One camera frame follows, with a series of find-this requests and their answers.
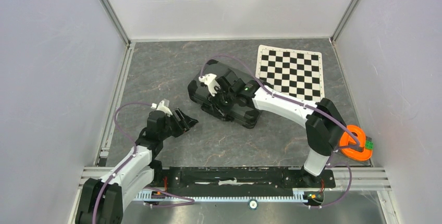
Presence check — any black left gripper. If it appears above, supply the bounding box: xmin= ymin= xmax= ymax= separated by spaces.
xmin=159 ymin=107 xmax=198 ymax=140

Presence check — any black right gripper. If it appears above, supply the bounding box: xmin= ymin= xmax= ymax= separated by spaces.
xmin=206 ymin=86 xmax=236 ymax=117

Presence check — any black poker case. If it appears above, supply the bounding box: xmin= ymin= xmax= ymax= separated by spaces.
xmin=188 ymin=59 xmax=262 ymax=129

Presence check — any green 50 chip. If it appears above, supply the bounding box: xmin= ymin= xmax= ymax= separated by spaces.
xmin=248 ymin=199 xmax=259 ymax=210

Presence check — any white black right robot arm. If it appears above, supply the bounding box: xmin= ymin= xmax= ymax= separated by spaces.
xmin=198 ymin=73 xmax=347 ymax=186

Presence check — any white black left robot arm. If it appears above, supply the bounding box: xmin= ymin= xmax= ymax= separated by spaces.
xmin=75 ymin=108 xmax=198 ymax=223

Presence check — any black white chessboard mat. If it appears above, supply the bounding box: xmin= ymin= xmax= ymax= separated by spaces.
xmin=255 ymin=45 xmax=325 ymax=102

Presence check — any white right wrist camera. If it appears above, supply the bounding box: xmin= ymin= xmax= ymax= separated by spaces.
xmin=199 ymin=73 xmax=221 ymax=97

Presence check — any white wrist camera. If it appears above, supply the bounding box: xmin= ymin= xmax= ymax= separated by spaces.
xmin=199 ymin=73 xmax=221 ymax=97
xmin=151 ymin=99 xmax=173 ymax=116

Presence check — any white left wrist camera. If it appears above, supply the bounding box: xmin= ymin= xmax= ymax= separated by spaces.
xmin=151 ymin=99 xmax=173 ymax=116

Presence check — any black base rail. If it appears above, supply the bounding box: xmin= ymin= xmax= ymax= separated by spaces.
xmin=146 ymin=167 xmax=336 ymax=197

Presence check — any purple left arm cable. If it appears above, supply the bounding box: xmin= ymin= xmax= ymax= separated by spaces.
xmin=92 ymin=102 xmax=196 ymax=224

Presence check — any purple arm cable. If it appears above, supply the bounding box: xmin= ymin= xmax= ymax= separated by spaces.
xmin=92 ymin=102 xmax=196 ymax=224
xmin=199 ymin=55 xmax=362 ymax=209

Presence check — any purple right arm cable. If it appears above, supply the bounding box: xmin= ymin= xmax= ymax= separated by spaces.
xmin=199 ymin=55 xmax=362 ymax=209

